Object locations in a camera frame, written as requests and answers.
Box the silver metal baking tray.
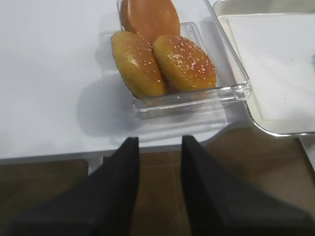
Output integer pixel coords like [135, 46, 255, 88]
[213, 0, 315, 137]

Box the sesame bun top left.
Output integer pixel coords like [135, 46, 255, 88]
[111, 31, 167, 98]

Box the sesame bun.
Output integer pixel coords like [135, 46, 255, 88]
[111, 31, 167, 98]
[153, 35, 217, 92]

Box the plain brown bun half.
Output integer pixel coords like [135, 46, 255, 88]
[120, 0, 180, 45]

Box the white parchment paper sheet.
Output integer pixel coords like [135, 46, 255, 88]
[220, 14, 315, 120]

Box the clear plastic bun container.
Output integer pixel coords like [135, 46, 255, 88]
[99, 0, 252, 120]

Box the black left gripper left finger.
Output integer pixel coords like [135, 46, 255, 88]
[14, 137, 139, 236]

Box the sesame bun top right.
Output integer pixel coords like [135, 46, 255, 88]
[153, 35, 217, 92]

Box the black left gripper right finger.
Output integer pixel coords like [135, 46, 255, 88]
[181, 135, 315, 236]

